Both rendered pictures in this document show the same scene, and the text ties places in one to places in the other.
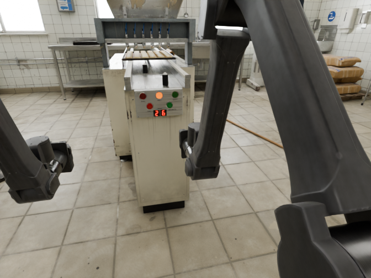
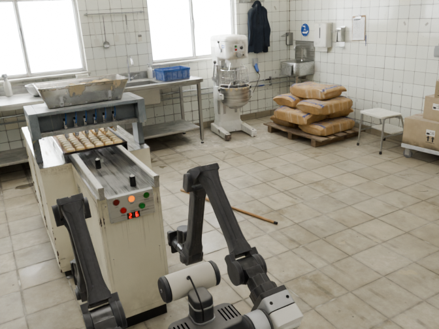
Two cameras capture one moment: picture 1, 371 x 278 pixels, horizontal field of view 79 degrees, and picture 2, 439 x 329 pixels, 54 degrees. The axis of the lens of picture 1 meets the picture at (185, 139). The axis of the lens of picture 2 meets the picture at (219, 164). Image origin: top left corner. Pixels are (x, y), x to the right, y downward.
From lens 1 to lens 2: 1.17 m
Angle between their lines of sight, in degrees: 16
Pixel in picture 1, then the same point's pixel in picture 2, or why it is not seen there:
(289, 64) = (221, 214)
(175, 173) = (153, 273)
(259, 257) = not seen: outside the picture
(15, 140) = not seen: hidden behind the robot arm
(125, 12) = (63, 102)
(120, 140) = (65, 251)
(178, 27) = (123, 107)
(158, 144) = (133, 245)
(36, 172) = not seen: hidden behind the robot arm
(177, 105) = (149, 204)
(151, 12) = (92, 97)
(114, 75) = (54, 173)
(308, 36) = (226, 202)
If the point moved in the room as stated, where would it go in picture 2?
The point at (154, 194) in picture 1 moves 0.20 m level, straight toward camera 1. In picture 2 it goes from (133, 302) to (144, 323)
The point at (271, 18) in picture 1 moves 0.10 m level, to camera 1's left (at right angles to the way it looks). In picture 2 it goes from (214, 197) to (185, 202)
